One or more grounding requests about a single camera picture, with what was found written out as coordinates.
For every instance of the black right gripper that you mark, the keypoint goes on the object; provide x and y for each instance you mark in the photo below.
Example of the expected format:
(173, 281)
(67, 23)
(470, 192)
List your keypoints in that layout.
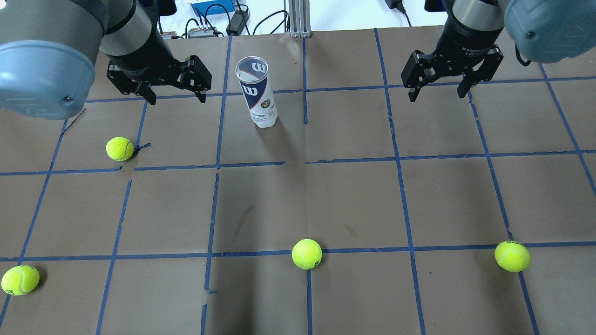
(463, 44)

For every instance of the tennis ball near centre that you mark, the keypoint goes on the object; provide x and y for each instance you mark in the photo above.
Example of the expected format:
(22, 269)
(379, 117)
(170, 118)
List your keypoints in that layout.
(306, 254)

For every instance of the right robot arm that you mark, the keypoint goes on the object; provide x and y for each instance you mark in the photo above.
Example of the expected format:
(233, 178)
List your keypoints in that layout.
(543, 31)

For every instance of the tennis ball with tape scrap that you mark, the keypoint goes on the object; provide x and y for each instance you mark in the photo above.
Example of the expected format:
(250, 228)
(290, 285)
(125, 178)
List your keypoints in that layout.
(119, 149)

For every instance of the brown paper table cover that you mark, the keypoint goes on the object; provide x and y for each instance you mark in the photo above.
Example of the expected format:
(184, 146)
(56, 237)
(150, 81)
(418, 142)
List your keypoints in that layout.
(408, 201)

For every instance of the black power adapter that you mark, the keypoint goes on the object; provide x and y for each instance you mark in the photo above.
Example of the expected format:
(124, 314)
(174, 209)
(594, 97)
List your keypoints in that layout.
(395, 4)

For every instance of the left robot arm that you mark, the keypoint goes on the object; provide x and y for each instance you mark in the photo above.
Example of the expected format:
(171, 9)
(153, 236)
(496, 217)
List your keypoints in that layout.
(49, 48)

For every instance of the tennis ball near bases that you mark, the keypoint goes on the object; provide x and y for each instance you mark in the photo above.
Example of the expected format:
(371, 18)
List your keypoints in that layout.
(20, 280)

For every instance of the clear tennis ball can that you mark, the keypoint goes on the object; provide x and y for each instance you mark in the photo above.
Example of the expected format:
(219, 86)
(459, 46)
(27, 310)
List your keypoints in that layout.
(252, 74)

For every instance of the aluminium frame post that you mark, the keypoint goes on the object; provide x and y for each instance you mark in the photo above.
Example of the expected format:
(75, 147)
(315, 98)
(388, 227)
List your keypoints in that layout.
(299, 18)

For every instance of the tennis ball far corner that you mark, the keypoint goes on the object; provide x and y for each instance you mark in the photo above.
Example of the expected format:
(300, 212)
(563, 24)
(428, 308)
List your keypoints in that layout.
(512, 256)

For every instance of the blue white cardboard box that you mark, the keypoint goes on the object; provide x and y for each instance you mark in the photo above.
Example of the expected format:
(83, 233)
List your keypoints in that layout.
(212, 7)

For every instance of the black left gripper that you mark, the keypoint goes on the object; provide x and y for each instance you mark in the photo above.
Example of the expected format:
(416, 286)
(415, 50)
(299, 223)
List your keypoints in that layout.
(143, 56)

